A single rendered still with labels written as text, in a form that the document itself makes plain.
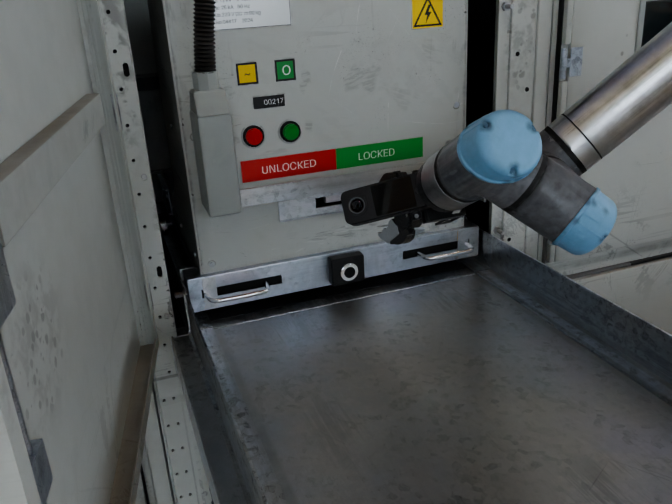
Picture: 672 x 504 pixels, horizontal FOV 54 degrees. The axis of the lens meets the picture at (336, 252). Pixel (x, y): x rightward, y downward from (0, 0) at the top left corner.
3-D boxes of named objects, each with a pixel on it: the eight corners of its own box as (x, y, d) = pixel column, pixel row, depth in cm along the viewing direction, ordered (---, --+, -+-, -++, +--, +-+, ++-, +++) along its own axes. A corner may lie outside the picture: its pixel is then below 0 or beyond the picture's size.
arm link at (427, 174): (442, 207, 76) (425, 140, 77) (425, 216, 80) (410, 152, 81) (498, 198, 78) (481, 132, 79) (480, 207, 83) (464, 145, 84)
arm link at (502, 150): (534, 195, 67) (465, 149, 65) (482, 219, 77) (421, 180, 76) (563, 133, 69) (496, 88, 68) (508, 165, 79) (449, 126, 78)
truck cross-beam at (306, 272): (478, 255, 125) (479, 225, 123) (191, 313, 109) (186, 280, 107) (464, 247, 130) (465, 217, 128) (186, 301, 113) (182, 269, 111)
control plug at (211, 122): (243, 213, 96) (229, 90, 90) (209, 219, 95) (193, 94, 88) (232, 199, 103) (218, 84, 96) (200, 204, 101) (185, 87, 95)
